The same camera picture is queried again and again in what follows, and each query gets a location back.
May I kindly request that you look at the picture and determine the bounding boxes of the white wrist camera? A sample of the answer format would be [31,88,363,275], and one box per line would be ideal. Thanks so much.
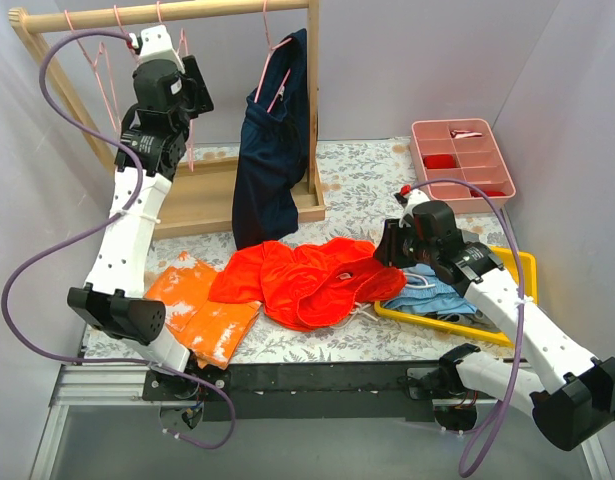
[129,25,185,73]
[394,185,429,227]

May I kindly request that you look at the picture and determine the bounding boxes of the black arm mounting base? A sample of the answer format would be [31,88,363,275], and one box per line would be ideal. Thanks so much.
[142,360,495,431]

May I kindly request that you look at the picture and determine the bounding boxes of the navy blue shorts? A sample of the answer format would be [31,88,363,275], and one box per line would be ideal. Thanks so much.
[232,29,310,249]

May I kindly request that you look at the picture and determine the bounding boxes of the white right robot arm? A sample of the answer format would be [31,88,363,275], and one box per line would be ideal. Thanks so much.
[374,201,615,451]

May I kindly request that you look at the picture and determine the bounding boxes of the bright orange mesh shorts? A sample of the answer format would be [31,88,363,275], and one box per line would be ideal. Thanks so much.
[209,237,406,332]

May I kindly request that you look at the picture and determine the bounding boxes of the yellow plastic tray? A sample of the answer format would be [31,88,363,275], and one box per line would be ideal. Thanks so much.
[374,244,538,348]

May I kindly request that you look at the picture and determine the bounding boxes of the light blue shorts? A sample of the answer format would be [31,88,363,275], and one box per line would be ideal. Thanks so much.
[383,264,477,316]

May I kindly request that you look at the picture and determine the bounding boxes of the red item front compartment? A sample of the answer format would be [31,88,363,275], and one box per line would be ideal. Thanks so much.
[470,189,506,198]

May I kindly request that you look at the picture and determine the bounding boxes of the red white item back compartment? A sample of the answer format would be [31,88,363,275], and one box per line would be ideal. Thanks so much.
[450,129,484,140]

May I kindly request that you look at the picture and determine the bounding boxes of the pink wire hanger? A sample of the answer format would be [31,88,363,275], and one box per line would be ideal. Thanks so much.
[76,39,121,135]
[156,1,195,172]
[113,4,138,60]

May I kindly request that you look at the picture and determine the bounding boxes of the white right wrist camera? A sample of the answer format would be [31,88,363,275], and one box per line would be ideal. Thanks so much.
[394,185,429,227]

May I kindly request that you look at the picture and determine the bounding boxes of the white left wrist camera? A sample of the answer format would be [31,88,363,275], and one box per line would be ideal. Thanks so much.
[129,25,185,73]

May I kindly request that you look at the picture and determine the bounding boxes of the wooden clothes rack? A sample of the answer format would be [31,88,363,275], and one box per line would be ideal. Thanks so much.
[8,1,325,239]

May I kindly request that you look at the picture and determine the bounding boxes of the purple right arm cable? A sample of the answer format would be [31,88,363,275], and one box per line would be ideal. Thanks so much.
[411,178,531,478]

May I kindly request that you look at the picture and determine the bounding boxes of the pink hanger holding navy shorts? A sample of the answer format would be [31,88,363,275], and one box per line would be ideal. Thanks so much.
[254,0,292,113]

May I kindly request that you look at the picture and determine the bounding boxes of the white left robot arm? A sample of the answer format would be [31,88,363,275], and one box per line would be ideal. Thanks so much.
[67,55,213,400]

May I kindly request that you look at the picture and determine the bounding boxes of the orange white patterned cloth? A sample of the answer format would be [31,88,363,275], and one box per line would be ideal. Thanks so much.
[145,251,261,370]

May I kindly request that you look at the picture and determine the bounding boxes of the pink compartment organizer tray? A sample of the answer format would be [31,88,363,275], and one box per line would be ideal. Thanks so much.
[410,118,516,214]

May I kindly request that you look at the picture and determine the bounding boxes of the red item in organizer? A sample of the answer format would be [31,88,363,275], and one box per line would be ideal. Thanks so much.
[423,154,457,170]

